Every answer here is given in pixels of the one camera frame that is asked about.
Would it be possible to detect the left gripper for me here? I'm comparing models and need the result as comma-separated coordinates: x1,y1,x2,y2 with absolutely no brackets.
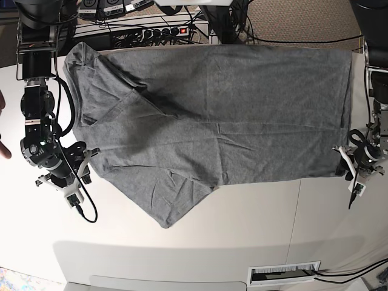
335,142,382,181

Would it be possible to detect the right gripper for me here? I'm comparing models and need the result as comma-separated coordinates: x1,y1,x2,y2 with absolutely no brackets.
45,141,87,189

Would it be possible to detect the grey T-shirt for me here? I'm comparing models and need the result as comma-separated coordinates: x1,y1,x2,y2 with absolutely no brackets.
63,42,352,228

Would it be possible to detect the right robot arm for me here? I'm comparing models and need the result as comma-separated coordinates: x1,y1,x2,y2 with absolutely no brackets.
15,1,91,188

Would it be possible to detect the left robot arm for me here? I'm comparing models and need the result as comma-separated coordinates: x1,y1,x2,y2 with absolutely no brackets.
336,1,387,181

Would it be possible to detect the person hand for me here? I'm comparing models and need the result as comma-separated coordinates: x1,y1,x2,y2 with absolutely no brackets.
1,92,12,159

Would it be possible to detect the black foot pedal left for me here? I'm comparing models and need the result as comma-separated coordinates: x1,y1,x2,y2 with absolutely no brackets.
79,0,99,17

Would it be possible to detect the black foot pedal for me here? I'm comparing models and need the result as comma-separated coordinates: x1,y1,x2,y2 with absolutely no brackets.
79,0,99,17
102,0,124,16

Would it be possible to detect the black foot pedal middle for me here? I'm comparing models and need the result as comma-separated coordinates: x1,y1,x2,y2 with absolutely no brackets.
102,0,124,16

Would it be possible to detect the black power strip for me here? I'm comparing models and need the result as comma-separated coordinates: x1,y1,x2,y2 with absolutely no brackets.
133,27,192,42

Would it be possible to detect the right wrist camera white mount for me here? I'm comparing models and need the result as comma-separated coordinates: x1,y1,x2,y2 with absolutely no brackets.
35,145,101,213

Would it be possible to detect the table cable grommet slot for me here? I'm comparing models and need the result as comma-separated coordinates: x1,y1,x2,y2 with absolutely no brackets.
247,261,321,287

